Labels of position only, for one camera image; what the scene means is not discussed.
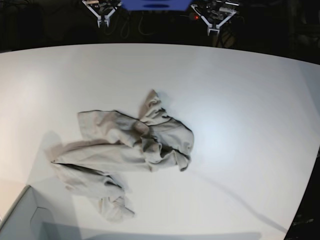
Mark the beige t-shirt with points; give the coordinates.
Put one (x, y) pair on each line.
(114, 143)

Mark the grey box at corner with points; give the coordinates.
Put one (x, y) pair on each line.
(33, 217)

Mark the black power strip red light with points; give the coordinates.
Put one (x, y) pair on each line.
(195, 17)

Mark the blue overhead mount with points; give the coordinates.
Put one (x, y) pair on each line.
(156, 5)

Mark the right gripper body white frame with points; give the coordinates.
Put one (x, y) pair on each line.
(102, 10)

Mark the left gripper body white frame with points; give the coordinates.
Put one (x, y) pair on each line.
(216, 12)

